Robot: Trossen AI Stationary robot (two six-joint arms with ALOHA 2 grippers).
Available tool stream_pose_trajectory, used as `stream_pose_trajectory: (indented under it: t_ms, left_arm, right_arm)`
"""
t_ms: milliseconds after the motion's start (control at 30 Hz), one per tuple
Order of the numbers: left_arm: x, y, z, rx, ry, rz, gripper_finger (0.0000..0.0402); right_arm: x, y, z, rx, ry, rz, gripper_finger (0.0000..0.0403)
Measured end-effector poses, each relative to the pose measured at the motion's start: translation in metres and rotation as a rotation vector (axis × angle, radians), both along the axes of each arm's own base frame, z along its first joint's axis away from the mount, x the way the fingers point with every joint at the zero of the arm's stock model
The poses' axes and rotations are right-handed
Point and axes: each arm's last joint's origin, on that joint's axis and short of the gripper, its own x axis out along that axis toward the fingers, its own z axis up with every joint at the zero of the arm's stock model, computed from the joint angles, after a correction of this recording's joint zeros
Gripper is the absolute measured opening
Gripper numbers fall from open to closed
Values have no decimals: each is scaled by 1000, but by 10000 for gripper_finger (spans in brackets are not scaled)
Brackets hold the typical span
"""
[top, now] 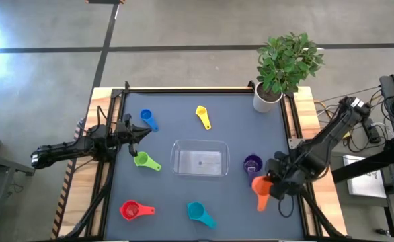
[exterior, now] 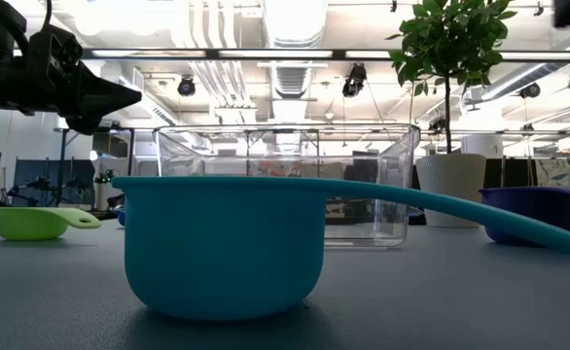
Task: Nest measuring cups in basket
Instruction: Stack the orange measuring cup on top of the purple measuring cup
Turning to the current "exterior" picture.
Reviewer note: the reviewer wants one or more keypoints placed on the lime green measuring cup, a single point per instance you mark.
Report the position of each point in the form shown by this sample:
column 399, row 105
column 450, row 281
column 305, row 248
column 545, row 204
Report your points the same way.
column 27, row 223

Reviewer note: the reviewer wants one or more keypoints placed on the black metal frame stand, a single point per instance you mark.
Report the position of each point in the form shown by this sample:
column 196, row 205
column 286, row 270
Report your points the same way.
column 130, row 150

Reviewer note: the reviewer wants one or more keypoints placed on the white ribbed plant pot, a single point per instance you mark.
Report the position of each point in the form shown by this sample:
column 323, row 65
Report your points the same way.
column 450, row 185

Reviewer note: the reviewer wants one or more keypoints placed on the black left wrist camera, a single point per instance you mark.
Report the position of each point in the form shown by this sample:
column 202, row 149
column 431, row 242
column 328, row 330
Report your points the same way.
column 46, row 48

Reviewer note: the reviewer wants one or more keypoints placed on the blue partition panel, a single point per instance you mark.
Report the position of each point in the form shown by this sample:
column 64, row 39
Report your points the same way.
column 27, row 170

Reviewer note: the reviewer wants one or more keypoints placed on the teal measuring cup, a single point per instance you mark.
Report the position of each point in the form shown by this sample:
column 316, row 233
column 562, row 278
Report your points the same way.
column 217, row 243

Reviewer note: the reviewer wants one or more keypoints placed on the black ceiling spotlight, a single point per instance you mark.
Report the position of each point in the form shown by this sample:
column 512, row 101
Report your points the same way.
column 354, row 81
column 530, row 91
column 186, row 86

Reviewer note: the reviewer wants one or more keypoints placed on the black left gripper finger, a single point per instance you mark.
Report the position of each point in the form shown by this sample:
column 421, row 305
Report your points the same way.
column 85, row 124
column 105, row 92

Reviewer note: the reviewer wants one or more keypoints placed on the purple measuring cup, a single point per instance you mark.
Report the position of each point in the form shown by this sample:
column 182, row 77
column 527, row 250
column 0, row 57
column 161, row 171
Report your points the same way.
column 533, row 209

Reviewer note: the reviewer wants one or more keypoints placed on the small blue measuring cup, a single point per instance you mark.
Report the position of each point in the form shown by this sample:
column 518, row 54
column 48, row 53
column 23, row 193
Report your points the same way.
column 121, row 217

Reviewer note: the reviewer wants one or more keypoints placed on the background black robot arm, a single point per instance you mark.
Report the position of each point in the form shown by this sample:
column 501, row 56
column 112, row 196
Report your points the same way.
column 42, row 185

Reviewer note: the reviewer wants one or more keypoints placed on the green leafy potted tree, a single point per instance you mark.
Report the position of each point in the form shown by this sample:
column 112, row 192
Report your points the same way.
column 448, row 29

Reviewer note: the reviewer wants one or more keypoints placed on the clear plastic basket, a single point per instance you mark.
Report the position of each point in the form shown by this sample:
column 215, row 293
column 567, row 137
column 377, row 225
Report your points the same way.
column 192, row 155

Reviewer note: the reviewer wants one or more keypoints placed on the silver ventilation duct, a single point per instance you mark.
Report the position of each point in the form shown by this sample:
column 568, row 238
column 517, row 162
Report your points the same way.
column 292, row 29

